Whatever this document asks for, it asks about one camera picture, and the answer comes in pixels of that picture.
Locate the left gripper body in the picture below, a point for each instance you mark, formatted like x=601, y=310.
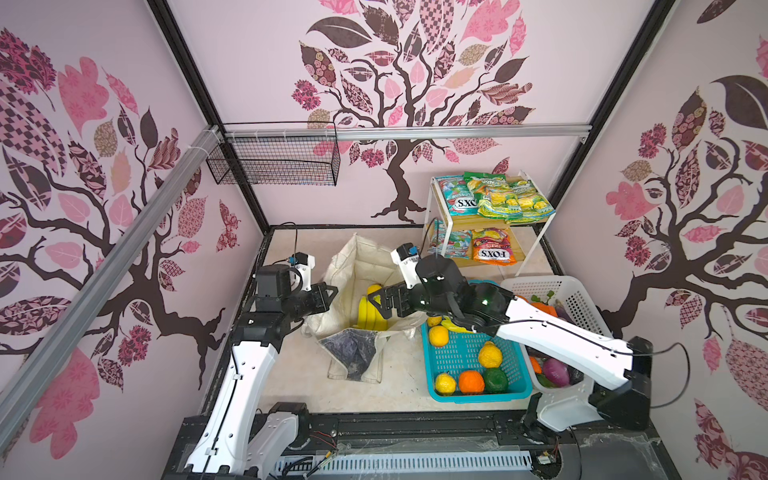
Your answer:
x=302, y=303

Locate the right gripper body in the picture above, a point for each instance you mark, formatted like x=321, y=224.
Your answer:
x=408, y=301

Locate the yellow banana bunch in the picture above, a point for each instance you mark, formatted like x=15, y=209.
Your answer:
x=369, y=318
x=450, y=326

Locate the yellow red peach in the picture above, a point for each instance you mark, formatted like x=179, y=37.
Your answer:
x=438, y=336

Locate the beige canvas grocery bag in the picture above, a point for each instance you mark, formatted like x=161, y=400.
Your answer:
x=352, y=332

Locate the orange fruit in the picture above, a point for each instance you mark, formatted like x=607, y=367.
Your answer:
x=471, y=382

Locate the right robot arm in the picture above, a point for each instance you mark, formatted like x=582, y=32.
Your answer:
x=618, y=371

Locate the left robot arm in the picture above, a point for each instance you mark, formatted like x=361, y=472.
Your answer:
x=230, y=446

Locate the green Fox's candy bag lower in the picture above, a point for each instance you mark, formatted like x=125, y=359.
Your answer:
x=456, y=244

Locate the orange Fox's candy bag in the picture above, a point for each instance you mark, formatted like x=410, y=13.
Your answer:
x=492, y=246

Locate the green Fox's bag top shelf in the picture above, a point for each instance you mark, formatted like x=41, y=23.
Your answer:
x=459, y=199

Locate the yellow green candy bag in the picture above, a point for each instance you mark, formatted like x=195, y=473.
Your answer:
x=514, y=202

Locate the teal plastic basket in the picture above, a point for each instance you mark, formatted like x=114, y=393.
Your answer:
x=461, y=354

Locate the yellow lemon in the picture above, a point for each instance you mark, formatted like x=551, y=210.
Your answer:
x=445, y=384

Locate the green pepper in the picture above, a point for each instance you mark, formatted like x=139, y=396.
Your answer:
x=495, y=381

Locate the orange toy pumpkin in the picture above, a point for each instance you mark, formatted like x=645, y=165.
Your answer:
x=550, y=310

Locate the green leafy toy vegetable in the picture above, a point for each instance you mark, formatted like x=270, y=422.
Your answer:
x=545, y=299

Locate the purple onion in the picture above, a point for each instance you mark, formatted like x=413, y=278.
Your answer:
x=556, y=373

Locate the white plastic basket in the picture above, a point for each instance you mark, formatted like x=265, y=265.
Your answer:
x=571, y=299

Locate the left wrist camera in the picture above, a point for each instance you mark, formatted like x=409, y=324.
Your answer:
x=301, y=266

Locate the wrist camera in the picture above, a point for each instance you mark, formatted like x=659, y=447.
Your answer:
x=301, y=266
x=406, y=257

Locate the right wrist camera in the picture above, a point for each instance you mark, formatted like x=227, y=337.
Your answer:
x=406, y=257

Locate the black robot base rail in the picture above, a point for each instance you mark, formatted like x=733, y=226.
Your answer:
x=455, y=445

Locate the black wire wall basket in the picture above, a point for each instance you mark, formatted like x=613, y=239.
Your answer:
x=290, y=153

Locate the aluminium frame rail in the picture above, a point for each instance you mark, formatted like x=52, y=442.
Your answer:
x=24, y=390

